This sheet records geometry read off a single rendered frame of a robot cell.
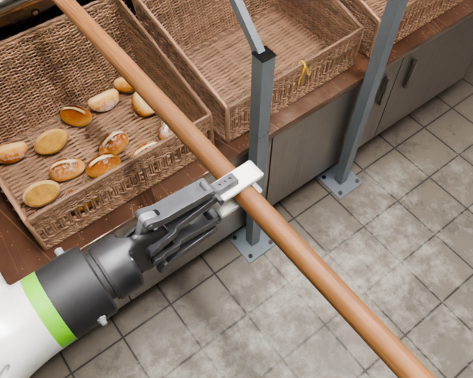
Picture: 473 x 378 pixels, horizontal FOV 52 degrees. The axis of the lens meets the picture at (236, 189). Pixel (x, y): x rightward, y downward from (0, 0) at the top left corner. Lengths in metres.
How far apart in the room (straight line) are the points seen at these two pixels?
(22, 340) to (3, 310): 0.04
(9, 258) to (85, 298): 0.83
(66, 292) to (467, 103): 2.28
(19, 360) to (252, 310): 1.32
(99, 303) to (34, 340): 0.07
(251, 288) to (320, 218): 0.41
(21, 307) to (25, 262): 0.80
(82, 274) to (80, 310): 0.04
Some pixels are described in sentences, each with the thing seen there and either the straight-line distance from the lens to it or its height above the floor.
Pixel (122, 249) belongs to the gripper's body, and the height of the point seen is 1.22.
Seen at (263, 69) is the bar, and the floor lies 0.93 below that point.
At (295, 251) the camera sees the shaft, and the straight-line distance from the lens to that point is 0.59.
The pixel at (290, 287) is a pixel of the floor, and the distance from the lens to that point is 1.86.
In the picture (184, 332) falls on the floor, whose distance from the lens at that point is 1.80.
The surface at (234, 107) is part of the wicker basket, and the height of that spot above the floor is 0.72.
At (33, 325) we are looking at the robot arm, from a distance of 0.56.
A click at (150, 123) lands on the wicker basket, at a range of 1.51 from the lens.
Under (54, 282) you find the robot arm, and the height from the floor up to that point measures 1.23.
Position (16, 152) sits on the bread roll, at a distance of 1.50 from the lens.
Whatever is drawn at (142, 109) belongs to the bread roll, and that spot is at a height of 0.64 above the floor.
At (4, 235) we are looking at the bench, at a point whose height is 0.58.
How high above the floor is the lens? 1.72
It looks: 57 degrees down
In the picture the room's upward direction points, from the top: straight up
